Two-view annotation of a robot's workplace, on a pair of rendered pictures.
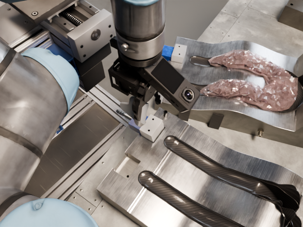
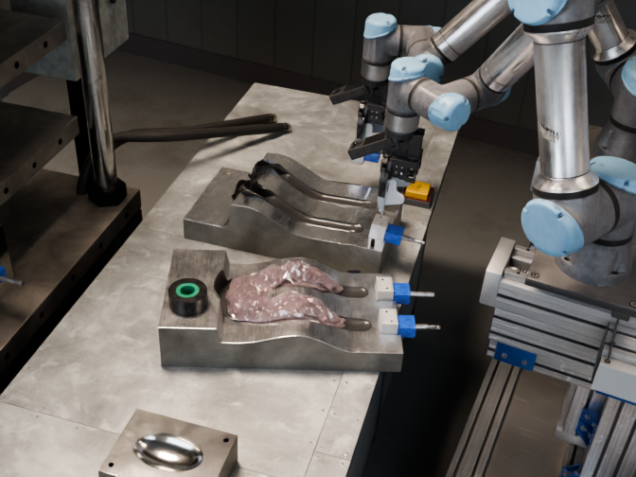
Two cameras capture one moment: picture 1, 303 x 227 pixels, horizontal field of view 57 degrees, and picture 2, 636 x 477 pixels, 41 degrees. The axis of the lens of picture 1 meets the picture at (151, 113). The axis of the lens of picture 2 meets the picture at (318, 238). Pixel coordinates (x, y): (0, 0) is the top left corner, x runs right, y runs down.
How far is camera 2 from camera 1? 2.00 m
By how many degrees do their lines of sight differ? 82
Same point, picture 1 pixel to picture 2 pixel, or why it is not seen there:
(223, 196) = (297, 200)
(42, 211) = (385, 21)
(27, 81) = (422, 46)
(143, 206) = (360, 191)
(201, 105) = (336, 273)
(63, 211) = (379, 22)
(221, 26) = (341, 426)
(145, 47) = not seen: hidden behind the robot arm
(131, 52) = not seen: hidden behind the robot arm
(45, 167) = (540, 424)
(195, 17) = not seen: outside the picture
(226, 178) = (296, 214)
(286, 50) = (222, 404)
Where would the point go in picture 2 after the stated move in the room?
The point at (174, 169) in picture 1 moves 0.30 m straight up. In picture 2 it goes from (344, 214) to (354, 105)
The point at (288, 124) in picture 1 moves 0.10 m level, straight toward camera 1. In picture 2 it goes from (236, 268) to (259, 246)
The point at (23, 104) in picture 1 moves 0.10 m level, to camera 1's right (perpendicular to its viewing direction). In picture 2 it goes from (419, 45) to (379, 49)
